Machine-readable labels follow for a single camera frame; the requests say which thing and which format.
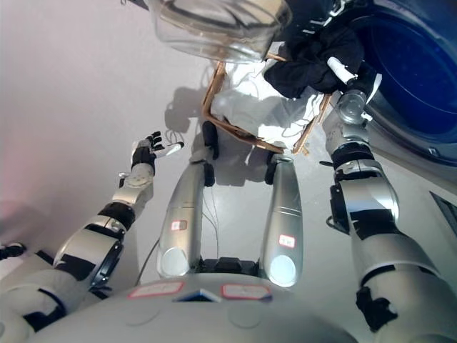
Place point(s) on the black garment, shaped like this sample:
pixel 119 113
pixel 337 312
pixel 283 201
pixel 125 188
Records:
pixel 307 68

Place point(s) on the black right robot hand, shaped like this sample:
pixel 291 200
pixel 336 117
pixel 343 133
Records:
pixel 364 82

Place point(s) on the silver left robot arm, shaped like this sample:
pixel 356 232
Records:
pixel 89 243

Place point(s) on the round washer door with glass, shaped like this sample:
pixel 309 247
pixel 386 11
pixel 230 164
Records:
pixel 221 25

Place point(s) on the silver right robot leg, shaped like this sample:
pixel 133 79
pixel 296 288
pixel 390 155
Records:
pixel 283 221

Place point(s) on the wooden frame laundry basket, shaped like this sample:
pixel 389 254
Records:
pixel 214 85

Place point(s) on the grey front-load washing machine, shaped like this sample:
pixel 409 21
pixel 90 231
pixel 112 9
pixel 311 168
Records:
pixel 410 71

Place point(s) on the silver robot torso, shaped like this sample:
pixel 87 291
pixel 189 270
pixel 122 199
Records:
pixel 200 314

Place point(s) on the white washer pedestal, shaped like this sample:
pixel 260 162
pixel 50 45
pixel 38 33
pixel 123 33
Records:
pixel 428 175

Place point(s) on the white cloth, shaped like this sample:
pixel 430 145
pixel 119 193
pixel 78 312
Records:
pixel 264 110

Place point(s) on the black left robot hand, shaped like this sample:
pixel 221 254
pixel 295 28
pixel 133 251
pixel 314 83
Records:
pixel 143 157

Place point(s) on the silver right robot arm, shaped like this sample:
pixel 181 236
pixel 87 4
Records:
pixel 375 214

